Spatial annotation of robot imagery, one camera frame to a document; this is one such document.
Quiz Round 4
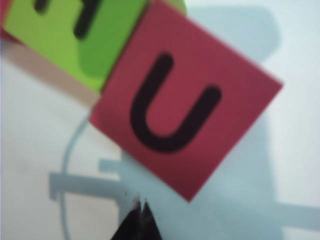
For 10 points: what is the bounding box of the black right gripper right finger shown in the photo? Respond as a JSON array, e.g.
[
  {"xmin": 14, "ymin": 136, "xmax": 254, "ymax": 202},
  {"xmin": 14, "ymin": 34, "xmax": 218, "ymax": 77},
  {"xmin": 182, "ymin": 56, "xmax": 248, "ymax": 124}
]
[{"xmin": 140, "ymin": 199, "xmax": 164, "ymax": 240}]

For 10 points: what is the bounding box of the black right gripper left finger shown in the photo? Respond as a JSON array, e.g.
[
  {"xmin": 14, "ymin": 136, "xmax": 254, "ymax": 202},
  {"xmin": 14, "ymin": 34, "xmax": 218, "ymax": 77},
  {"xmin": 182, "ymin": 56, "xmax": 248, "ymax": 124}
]
[{"xmin": 109, "ymin": 194, "xmax": 142, "ymax": 240}]

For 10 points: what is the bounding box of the red foam block letter U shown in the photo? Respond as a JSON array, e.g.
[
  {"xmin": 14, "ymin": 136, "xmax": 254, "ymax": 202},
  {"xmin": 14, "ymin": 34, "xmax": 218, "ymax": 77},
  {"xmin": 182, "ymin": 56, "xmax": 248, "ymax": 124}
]
[{"xmin": 89, "ymin": 0, "xmax": 285, "ymax": 204}]

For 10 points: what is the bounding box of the green foam block letter H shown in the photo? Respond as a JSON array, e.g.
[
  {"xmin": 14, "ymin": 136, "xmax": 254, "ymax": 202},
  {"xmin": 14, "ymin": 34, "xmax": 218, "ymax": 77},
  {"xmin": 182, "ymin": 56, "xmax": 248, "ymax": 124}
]
[{"xmin": 3, "ymin": 0, "xmax": 188, "ymax": 94}]

